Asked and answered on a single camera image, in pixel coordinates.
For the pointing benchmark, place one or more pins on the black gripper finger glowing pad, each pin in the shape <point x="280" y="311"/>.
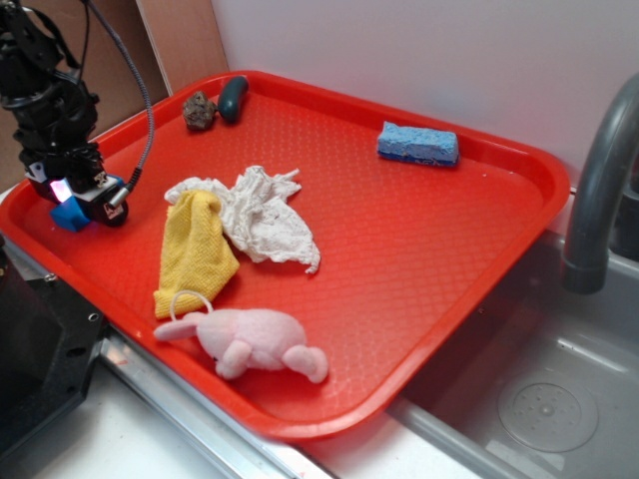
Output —
<point x="108" y="205"/>
<point x="53" y="190"/>

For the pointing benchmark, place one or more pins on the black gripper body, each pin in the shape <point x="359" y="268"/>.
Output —
<point x="55" y="121"/>

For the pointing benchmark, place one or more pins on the blue rectangular block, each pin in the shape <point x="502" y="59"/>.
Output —
<point x="69" y="216"/>

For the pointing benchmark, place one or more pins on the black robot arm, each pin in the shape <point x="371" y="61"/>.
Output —
<point x="29" y="57"/>

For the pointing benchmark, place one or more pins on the yellow knitted cloth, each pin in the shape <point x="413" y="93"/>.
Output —
<point x="196" y="259"/>

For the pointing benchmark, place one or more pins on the brown rock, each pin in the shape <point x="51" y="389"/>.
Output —
<point x="199" y="112"/>

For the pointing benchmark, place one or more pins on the dark green cucumber toy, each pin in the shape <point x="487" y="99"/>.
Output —
<point x="231" y="98"/>

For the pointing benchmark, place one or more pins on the white crumpled cloth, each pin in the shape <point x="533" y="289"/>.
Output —
<point x="257" y="218"/>

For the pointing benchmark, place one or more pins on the pink plush bunny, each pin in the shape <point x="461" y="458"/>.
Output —
<point x="242" y="339"/>

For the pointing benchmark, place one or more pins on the red plastic tray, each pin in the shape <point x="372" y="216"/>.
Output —
<point x="406" y="251"/>

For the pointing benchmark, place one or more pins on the blue sponge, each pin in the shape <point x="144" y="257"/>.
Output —
<point x="422" y="146"/>

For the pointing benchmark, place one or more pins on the grey sink basin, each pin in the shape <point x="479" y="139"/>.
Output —
<point x="538" y="382"/>

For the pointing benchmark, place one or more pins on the dark grey faucet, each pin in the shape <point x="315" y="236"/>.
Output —
<point x="604" y="215"/>

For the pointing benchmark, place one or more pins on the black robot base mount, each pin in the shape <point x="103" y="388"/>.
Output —
<point x="50" y="338"/>

